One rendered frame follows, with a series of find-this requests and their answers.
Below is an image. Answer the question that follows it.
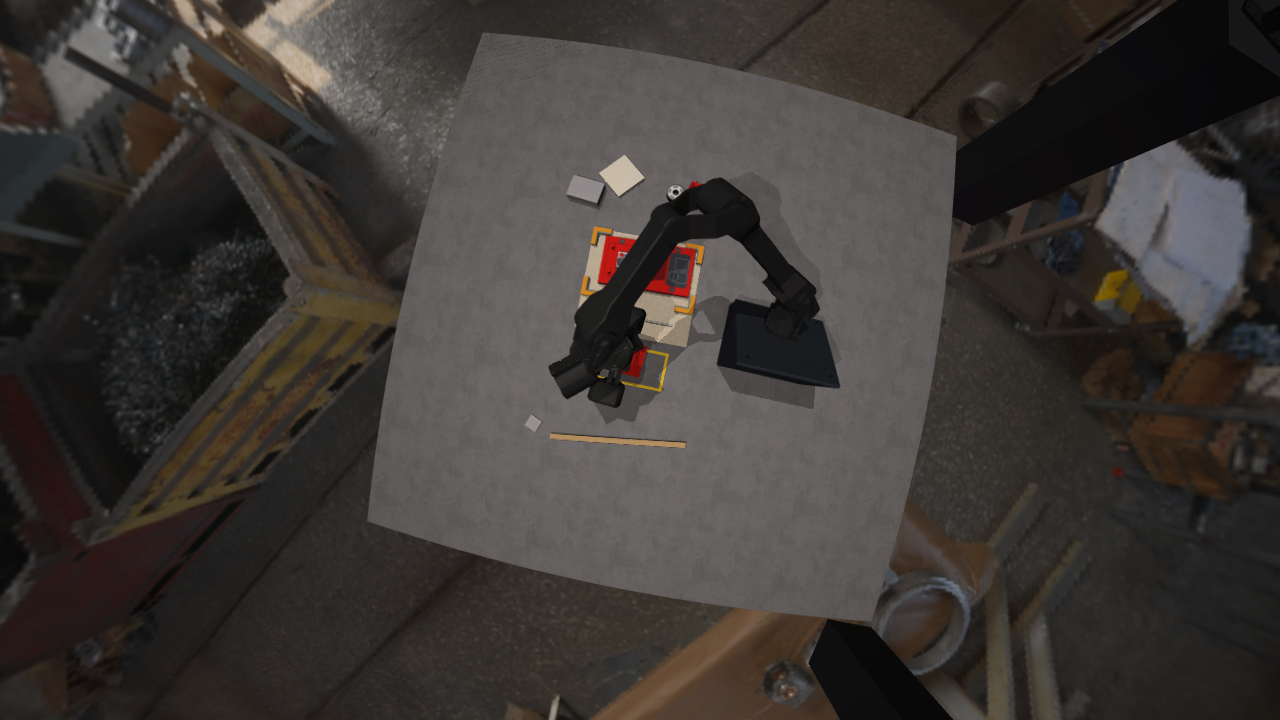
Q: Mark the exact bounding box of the tan flat bar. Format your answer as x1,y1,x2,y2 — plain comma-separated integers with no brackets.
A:
550,433,686,448

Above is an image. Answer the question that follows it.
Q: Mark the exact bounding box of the red car hood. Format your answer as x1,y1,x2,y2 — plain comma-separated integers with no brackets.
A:
622,346,648,378

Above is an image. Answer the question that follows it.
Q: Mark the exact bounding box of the beige square slab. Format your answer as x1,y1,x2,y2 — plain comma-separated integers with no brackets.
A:
599,156,645,197

